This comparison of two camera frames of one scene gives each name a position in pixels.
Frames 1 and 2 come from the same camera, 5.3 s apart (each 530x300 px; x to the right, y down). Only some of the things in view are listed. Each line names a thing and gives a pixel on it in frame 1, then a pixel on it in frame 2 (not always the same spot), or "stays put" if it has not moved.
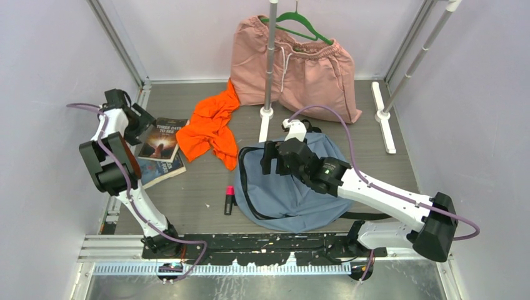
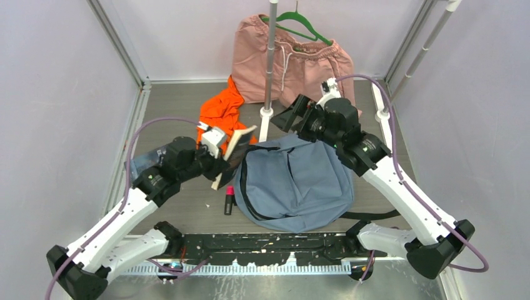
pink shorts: x=315 y=78 stays put
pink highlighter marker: x=230 y=200 stays put
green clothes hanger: x=298 y=14 stays put
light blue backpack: x=282 y=202 stays put
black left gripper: x=146 y=120 → x=217 y=164
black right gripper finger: x=270 y=152 → x=292 y=119
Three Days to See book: x=161 y=143 → x=237 y=149
